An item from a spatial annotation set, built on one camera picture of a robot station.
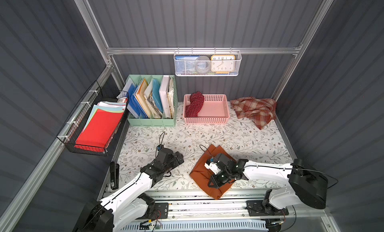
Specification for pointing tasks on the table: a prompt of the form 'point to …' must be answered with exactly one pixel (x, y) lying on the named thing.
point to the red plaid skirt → (260, 111)
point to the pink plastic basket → (215, 110)
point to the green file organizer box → (134, 121)
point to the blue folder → (133, 103)
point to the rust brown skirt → (201, 174)
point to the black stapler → (114, 175)
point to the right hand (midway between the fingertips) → (210, 183)
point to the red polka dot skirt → (197, 100)
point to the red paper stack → (101, 124)
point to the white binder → (164, 96)
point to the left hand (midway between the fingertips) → (177, 158)
